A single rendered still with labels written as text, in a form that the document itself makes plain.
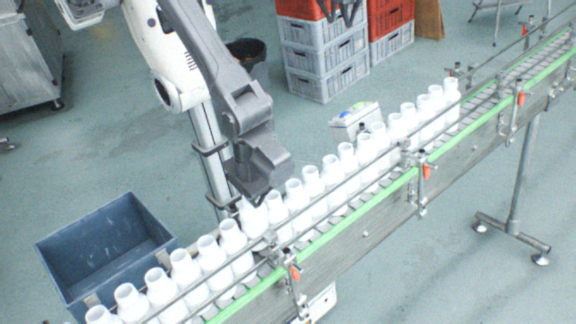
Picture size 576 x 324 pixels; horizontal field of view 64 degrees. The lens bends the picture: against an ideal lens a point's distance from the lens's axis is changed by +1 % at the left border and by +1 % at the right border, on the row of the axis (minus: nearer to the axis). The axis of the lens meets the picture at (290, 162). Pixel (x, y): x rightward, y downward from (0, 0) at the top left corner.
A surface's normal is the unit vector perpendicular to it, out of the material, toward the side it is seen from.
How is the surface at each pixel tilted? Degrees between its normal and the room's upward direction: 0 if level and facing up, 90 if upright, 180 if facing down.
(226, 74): 46
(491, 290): 0
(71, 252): 90
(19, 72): 90
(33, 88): 90
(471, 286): 0
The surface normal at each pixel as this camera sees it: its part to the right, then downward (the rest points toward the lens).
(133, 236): 0.63, 0.39
